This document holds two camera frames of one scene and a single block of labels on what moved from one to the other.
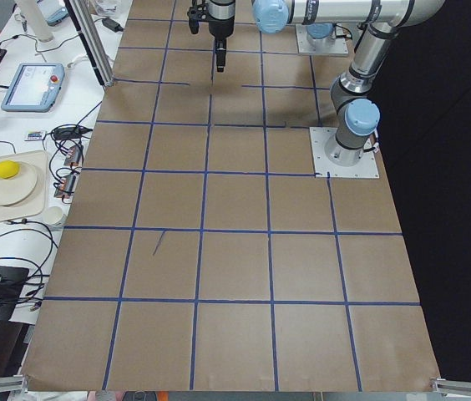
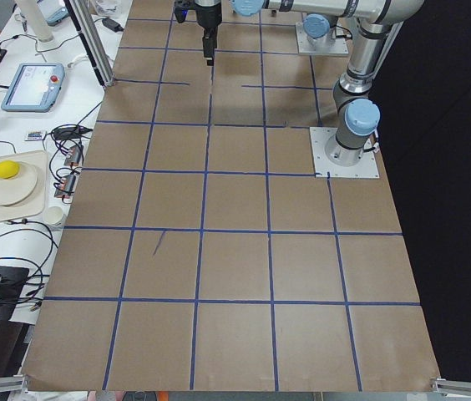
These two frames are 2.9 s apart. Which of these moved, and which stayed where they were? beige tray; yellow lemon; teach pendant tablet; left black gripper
Moved: left black gripper
Stayed: yellow lemon; teach pendant tablet; beige tray
